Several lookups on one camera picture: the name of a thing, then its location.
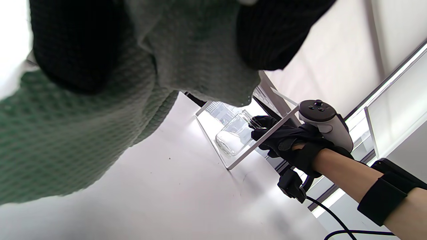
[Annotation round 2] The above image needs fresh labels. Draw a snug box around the person's right forearm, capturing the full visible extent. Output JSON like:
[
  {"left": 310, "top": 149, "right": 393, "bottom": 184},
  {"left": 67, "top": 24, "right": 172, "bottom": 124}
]
[{"left": 312, "top": 148, "right": 427, "bottom": 240}]

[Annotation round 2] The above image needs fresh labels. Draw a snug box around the person's right hand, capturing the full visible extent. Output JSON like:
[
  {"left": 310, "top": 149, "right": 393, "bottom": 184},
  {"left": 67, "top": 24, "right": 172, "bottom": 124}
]
[{"left": 249, "top": 115, "right": 354, "bottom": 178}]

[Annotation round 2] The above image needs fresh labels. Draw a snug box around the black right forearm band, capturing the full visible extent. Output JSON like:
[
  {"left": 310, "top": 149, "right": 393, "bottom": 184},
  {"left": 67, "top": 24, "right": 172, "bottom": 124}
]
[{"left": 357, "top": 158, "right": 427, "bottom": 227}]

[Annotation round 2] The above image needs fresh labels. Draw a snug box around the black cable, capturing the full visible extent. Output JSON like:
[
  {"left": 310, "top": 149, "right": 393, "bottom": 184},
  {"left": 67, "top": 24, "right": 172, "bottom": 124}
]
[{"left": 305, "top": 195, "right": 397, "bottom": 240}]

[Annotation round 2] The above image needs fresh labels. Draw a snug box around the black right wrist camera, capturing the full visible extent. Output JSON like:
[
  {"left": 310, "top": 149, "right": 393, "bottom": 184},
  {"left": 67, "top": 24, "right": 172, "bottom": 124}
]
[{"left": 277, "top": 168, "right": 316, "bottom": 204}]

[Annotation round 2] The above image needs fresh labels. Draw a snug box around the person's left hand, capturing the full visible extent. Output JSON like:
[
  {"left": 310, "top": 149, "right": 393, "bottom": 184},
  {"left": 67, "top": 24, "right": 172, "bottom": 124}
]
[{"left": 28, "top": 0, "right": 337, "bottom": 95}]

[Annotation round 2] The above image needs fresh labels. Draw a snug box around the black white hand controller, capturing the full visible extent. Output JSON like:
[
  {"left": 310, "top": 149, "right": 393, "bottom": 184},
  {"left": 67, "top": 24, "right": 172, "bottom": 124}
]
[{"left": 298, "top": 99, "right": 354, "bottom": 153}]

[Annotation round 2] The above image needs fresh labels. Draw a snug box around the green fish scale cleaning cloth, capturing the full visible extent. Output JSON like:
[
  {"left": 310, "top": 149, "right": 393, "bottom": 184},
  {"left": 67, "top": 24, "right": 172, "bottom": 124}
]
[{"left": 0, "top": 0, "right": 261, "bottom": 205}]

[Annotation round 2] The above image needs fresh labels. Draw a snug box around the white wire rack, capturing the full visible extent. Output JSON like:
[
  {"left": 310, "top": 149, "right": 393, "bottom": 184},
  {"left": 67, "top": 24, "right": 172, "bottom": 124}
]
[{"left": 195, "top": 70, "right": 301, "bottom": 170}]

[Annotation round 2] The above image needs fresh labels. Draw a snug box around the clear glass jar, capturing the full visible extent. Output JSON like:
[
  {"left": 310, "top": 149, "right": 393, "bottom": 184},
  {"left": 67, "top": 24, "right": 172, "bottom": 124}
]
[{"left": 215, "top": 109, "right": 264, "bottom": 157}]

